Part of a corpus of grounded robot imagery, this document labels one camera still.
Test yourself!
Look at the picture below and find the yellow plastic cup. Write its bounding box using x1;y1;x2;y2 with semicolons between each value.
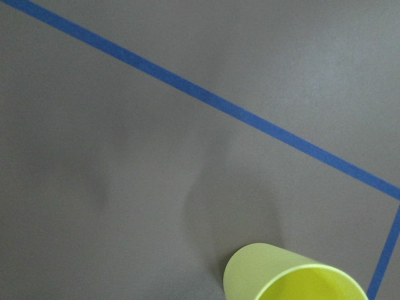
223;243;368;299

